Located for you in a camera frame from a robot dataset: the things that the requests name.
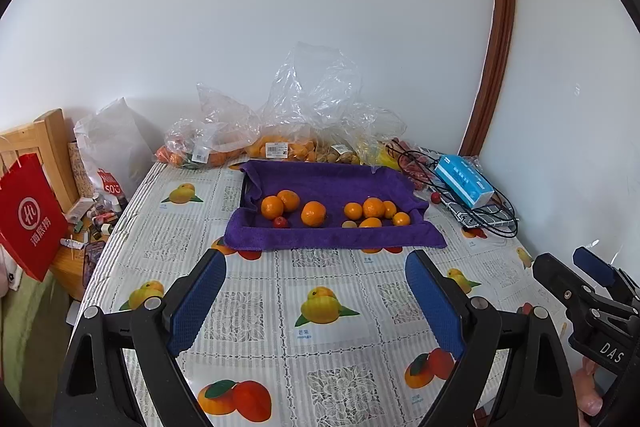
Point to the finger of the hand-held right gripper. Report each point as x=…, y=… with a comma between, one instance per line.
x=555, y=277
x=595, y=264

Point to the wooden chair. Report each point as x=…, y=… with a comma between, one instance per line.
x=45, y=132

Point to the yellow packet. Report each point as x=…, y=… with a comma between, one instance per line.
x=382, y=157

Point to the red paper bag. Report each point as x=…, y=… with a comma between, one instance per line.
x=27, y=212

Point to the brown wooden door frame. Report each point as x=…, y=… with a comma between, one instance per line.
x=495, y=32

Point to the clear bag of physalis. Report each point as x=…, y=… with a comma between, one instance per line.
x=337, y=153

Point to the green bedsheet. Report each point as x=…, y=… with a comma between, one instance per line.
x=27, y=337

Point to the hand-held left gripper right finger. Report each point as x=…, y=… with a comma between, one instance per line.
x=432, y=302

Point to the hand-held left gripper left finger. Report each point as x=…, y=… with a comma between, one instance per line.
x=197, y=302

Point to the small tangerine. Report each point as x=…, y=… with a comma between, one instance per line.
x=401, y=219
x=353, y=210
x=373, y=207
x=390, y=209

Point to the clear bag of kumquats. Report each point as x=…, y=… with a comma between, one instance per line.
x=300, y=149

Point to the bag of red fruits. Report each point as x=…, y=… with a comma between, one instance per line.
x=415, y=169

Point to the wooden side table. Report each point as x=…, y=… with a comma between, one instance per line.
x=67, y=267

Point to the purple towel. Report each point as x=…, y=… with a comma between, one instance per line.
x=325, y=184

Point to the person's right hand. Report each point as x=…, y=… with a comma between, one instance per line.
x=587, y=387

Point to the clear bag of tangerines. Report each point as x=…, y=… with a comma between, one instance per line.
x=215, y=157

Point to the fruit print tablecloth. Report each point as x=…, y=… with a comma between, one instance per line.
x=320, y=272

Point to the small yellow-green fruit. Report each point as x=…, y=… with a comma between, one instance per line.
x=349, y=224

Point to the oval kumquat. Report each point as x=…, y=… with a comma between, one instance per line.
x=370, y=223

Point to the blue tissue pack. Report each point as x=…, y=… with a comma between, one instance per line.
x=462, y=179

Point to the large tangerine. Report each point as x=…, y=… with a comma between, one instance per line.
x=272, y=207
x=288, y=200
x=313, y=213

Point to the white plastic bag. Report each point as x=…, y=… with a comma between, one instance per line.
x=115, y=142

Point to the cluster of small bottles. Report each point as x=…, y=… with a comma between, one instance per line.
x=100, y=219

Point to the small red fruit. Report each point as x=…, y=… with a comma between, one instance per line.
x=435, y=197
x=280, y=222

